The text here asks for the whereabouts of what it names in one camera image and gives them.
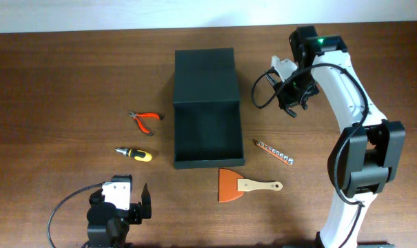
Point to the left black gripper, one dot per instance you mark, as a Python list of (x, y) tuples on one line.
[(138, 213)]

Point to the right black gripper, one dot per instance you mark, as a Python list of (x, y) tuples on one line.
[(287, 99)]

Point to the yellow black stubby screwdriver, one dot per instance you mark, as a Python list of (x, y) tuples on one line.
[(136, 154)]

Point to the orange socket bit rail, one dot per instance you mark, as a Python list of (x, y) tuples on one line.
[(274, 152)]

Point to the black cardboard box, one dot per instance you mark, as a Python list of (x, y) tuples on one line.
[(206, 101)]

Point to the red handled cutting pliers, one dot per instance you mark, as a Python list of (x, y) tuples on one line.
[(140, 117)]

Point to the orange scraper wooden handle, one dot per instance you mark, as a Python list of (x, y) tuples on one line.
[(232, 185)]

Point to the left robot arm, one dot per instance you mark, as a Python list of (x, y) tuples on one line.
[(113, 234)]

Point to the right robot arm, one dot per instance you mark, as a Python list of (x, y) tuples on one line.
[(366, 155)]

